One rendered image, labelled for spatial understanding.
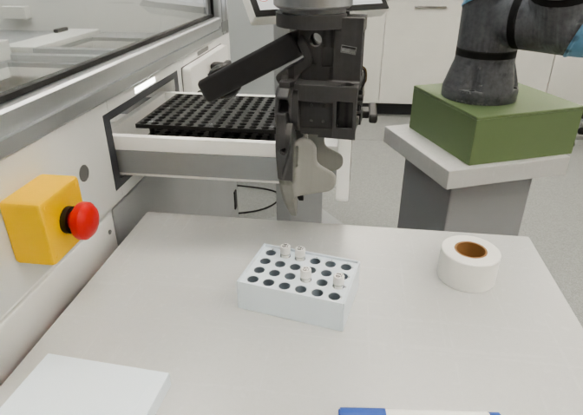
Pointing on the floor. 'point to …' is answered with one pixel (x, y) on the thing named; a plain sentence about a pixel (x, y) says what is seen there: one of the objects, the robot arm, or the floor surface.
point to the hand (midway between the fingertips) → (291, 195)
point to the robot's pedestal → (463, 187)
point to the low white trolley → (160, 354)
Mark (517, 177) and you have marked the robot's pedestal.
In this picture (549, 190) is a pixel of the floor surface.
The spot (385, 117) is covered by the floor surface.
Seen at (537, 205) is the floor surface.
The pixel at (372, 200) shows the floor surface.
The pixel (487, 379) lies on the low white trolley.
